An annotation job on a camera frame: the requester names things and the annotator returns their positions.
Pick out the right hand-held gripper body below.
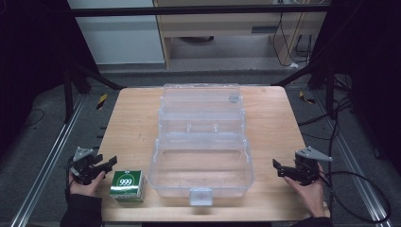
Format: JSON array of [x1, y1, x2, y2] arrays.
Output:
[[293, 145, 334, 187]]

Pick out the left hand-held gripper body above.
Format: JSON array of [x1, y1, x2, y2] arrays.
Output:
[[67, 146, 105, 186]]

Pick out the green and white medicine box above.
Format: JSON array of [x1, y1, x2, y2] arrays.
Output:
[[109, 169, 148, 203]]

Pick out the clear plastic storage box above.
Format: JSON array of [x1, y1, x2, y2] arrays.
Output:
[[148, 82, 255, 207]]

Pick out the person's left hand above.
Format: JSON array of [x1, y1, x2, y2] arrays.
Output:
[[68, 169, 107, 199]]

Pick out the person's right hand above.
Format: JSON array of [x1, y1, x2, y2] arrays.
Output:
[[283, 162, 326, 218]]

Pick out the yellow and black tape strip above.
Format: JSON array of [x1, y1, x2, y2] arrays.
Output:
[[298, 90, 317, 105], [96, 93, 109, 111]]

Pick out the black metal stand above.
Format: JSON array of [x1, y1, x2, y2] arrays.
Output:
[[61, 55, 127, 125], [271, 60, 337, 120]]

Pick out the white cabinet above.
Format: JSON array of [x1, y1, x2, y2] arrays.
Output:
[[66, 0, 166, 66]]

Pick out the light wooden desk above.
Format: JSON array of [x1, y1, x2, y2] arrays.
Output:
[[152, 0, 333, 69]]

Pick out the aluminium floor rail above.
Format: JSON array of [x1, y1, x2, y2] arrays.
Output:
[[313, 90, 395, 227], [9, 94, 87, 227]]

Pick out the thin black floor cable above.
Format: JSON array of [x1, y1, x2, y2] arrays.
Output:
[[22, 108, 45, 129]]

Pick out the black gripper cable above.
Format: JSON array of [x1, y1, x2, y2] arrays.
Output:
[[317, 169, 392, 224]]

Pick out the black hanging cables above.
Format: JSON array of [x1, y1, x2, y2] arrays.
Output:
[[271, 11, 315, 68]]

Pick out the black horizontal frame bar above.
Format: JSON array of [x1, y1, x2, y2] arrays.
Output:
[[67, 4, 333, 19]]

